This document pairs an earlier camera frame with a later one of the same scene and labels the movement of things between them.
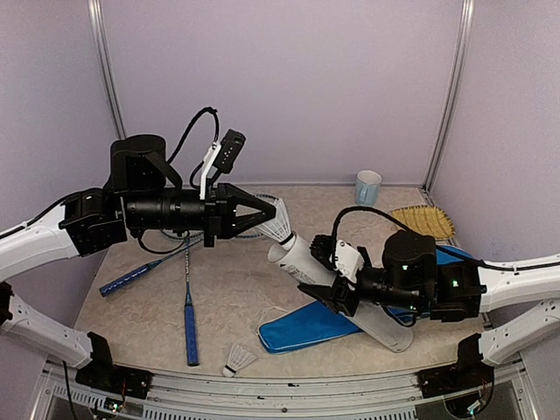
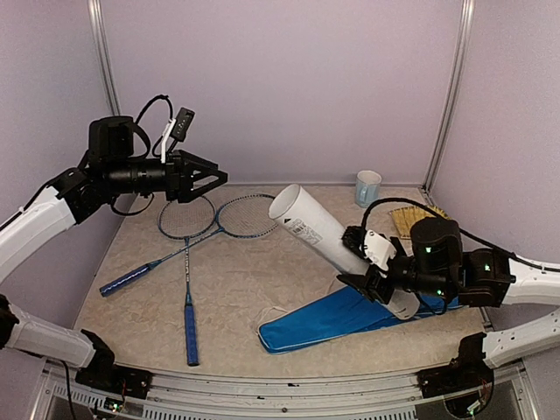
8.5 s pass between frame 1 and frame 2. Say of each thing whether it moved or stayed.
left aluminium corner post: stayed
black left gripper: moved
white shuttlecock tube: moved
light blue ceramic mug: stayed
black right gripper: moved
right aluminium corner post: stayed
